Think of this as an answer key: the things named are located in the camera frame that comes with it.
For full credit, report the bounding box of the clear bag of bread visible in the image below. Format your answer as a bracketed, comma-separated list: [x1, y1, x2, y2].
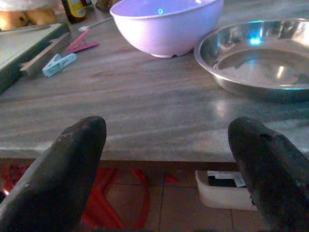
[0, 0, 60, 31]

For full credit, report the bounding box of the dark glass bottle yellow label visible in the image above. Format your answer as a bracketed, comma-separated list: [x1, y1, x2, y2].
[61, 0, 88, 24]

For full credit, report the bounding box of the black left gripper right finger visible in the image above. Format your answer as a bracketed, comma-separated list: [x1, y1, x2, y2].
[227, 116, 309, 232]

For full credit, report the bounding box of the white plastic box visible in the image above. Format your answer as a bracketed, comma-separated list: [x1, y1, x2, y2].
[195, 170, 258, 211]

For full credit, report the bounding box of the lilac plastic bowl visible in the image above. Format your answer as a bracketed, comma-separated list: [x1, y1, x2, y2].
[109, 0, 224, 58]

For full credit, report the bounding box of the pink plastic clothes peg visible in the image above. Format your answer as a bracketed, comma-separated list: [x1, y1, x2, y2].
[66, 29, 100, 54]

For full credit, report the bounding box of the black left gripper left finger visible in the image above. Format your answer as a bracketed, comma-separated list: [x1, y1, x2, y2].
[0, 116, 107, 232]

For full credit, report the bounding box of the white charging cable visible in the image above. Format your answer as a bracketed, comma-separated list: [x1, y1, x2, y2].
[78, 16, 113, 32]

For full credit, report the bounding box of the red plastic stool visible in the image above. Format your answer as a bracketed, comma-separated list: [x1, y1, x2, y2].
[1, 162, 181, 230]

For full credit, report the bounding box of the round stainless steel dish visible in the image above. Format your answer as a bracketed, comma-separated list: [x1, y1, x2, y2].
[194, 18, 309, 102]

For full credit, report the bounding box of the light blue clothes peg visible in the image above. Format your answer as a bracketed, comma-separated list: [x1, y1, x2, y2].
[42, 53, 77, 77]

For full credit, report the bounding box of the grey wooden block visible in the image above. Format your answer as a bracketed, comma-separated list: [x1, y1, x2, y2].
[19, 32, 71, 77]

